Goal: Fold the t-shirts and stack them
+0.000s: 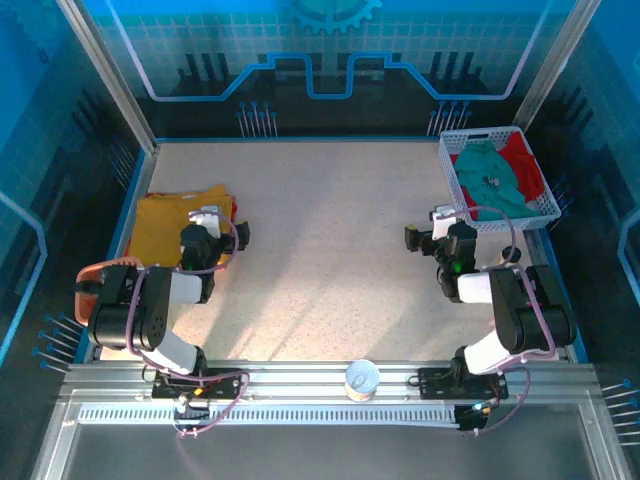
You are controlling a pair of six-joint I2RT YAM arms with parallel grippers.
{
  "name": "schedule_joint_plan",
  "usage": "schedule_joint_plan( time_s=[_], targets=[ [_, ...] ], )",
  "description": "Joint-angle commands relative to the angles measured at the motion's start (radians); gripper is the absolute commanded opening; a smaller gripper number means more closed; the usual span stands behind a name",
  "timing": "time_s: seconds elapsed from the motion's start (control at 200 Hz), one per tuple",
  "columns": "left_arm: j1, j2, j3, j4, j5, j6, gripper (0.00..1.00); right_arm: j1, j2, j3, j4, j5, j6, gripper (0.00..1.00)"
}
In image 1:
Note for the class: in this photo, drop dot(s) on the green t-shirt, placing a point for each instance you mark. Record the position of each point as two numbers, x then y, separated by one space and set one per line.
492 170

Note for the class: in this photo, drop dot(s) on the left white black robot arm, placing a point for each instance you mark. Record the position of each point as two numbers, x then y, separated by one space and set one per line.
150 310

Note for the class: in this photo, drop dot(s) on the white plastic basket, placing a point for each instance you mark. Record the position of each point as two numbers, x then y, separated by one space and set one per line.
500 226

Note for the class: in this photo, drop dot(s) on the yellow t-shirt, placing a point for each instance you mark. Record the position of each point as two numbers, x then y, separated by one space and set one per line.
160 220

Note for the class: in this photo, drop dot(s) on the black tool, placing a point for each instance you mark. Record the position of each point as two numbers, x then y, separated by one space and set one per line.
85 287

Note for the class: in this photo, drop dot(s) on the orange plastic basket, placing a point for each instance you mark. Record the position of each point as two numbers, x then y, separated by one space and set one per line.
82 305

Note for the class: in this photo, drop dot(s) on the tin can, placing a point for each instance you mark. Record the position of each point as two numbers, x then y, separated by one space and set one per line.
361 380

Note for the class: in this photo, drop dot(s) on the black connector box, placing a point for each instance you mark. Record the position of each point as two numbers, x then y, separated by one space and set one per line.
470 420
192 412

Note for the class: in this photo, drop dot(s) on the grey metal panel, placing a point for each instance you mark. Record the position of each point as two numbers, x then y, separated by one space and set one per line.
325 455

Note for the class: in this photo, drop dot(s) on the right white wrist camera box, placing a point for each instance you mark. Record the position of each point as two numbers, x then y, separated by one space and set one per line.
441 222

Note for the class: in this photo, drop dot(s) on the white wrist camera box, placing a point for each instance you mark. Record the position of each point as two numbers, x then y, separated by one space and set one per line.
207 220
441 222

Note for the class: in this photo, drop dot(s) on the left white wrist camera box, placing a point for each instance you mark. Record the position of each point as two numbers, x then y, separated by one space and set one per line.
207 220

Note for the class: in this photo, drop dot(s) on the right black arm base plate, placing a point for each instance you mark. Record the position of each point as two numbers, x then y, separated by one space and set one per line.
435 382

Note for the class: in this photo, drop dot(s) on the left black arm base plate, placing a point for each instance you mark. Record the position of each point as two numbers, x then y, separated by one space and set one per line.
225 387

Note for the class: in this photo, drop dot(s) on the aluminium mounting rail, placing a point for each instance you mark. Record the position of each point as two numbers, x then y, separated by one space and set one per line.
300 380

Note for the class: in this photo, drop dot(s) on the aluminium frame post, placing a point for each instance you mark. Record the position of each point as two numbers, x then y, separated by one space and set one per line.
550 70
105 75

